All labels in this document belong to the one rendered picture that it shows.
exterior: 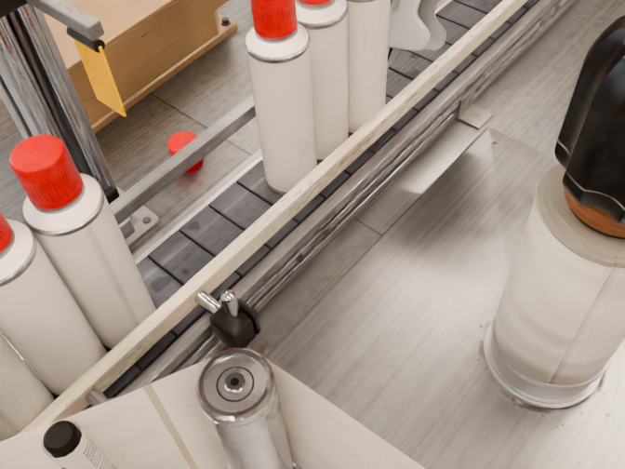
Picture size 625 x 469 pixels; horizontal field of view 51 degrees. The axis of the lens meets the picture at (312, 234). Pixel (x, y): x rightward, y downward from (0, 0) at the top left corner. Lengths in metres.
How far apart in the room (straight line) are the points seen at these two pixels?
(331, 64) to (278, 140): 0.08
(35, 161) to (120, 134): 0.39
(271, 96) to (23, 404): 0.29
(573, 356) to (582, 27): 0.57
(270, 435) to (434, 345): 0.23
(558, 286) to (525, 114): 0.42
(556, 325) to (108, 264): 0.30
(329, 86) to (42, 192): 0.28
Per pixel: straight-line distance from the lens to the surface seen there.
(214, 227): 0.62
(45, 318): 0.47
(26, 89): 0.51
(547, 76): 0.86
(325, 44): 0.57
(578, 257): 0.38
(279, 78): 0.53
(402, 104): 0.67
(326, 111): 0.61
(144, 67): 0.83
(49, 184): 0.42
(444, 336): 0.55
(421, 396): 0.52
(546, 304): 0.43
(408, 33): 0.65
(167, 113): 0.82
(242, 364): 0.33
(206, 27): 0.89
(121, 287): 0.50
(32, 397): 0.52
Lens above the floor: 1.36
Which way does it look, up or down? 52 degrees down
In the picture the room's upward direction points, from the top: 4 degrees counter-clockwise
